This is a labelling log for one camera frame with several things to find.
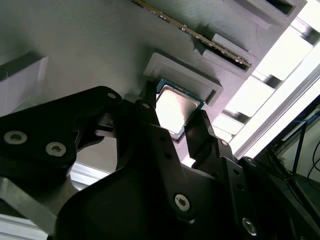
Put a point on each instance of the silver CPU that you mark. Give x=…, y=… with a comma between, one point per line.
x=175, y=107

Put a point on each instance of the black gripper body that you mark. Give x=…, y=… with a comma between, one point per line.
x=120, y=205

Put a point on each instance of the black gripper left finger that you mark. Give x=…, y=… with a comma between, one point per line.
x=37, y=125

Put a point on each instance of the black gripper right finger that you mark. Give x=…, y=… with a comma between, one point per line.
x=237, y=200

